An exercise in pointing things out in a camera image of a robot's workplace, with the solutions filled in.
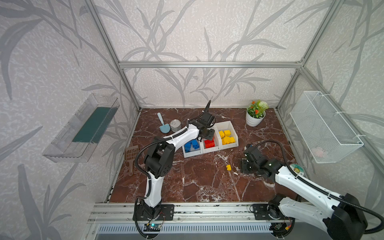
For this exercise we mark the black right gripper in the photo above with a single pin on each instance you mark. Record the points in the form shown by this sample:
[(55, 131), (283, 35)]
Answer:
[(248, 162)]

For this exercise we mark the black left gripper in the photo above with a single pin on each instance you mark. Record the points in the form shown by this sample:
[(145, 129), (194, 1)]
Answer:
[(205, 117)]

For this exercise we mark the yellow lego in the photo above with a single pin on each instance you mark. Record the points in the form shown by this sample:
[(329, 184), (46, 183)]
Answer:
[(227, 133), (222, 134)]

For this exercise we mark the long red lego brick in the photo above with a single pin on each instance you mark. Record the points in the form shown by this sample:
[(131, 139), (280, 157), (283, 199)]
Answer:
[(209, 144)]

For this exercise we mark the blue lego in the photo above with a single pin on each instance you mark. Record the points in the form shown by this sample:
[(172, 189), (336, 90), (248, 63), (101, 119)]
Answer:
[(195, 144)]

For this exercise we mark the blue lego brick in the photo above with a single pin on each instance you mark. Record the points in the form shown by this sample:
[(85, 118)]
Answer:
[(188, 146)]

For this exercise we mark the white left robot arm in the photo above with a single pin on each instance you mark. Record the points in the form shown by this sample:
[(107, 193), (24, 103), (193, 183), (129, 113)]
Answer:
[(160, 154)]

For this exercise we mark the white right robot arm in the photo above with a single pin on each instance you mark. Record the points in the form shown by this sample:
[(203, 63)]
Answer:
[(341, 219)]

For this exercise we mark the white left bin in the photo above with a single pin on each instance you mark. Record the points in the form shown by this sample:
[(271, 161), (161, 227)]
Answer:
[(193, 152)]

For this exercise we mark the white bin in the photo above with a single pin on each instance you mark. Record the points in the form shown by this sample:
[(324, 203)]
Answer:
[(193, 152), (216, 138), (223, 126)]

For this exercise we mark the silver tin can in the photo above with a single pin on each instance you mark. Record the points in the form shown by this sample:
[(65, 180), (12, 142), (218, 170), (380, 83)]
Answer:
[(175, 125)]

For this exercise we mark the white middle bin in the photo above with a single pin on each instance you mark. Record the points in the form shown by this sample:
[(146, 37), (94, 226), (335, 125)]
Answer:
[(216, 138)]

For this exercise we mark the white right bin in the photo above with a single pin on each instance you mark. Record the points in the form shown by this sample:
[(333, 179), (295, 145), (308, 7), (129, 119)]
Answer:
[(223, 126)]

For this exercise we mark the yellow lego brick front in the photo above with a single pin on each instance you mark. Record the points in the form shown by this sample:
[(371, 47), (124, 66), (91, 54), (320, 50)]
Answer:
[(228, 140)]

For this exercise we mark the light blue scoop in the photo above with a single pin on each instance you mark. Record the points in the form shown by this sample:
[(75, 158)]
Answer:
[(164, 128)]

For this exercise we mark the white plant pot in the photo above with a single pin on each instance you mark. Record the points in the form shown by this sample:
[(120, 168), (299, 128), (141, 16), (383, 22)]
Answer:
[(253, 122)]

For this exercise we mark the green artificial plant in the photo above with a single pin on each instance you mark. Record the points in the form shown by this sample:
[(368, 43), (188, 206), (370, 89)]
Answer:
[(257, 109)]

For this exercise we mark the brown slotted scoop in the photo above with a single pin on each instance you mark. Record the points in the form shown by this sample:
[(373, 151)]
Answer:
[(130, 155)]

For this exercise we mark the white wire basket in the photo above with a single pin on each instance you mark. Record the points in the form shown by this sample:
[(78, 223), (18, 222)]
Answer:
[(325, 131)]

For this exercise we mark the clear wall shelf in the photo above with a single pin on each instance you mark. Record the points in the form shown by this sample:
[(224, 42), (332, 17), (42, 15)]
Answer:
[(79, 138)]

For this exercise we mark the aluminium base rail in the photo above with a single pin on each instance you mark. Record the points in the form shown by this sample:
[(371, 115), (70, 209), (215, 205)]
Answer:
[(187, 218)]

